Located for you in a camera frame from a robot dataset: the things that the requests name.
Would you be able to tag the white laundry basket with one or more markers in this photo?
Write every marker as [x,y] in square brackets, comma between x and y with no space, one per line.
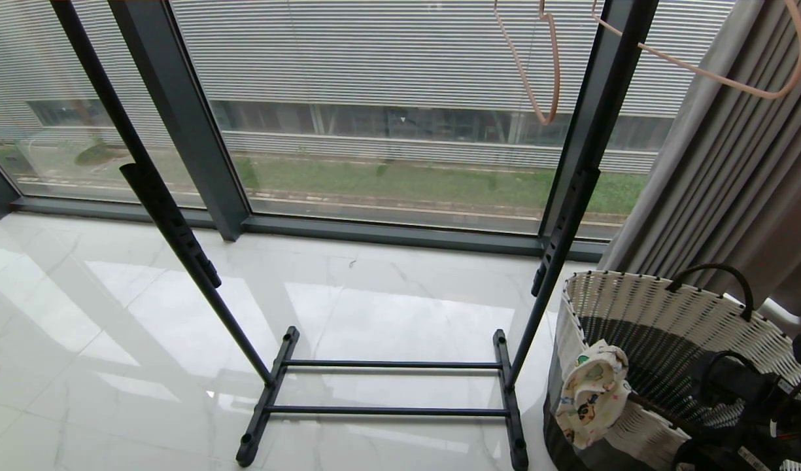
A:
[635,307]

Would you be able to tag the window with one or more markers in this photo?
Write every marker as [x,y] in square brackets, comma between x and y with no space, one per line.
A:
[191,131]

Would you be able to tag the cream printed garment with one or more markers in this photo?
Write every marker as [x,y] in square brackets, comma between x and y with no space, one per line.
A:
[593,392]

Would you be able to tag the pink clothes hanger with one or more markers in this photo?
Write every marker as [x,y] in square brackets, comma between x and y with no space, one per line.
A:
[701,69]
[557,65]

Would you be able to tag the beige curtain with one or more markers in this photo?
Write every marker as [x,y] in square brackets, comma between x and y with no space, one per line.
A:
[733,163]

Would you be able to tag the black clothes rack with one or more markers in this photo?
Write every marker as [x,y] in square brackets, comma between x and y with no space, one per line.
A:
[178,229]

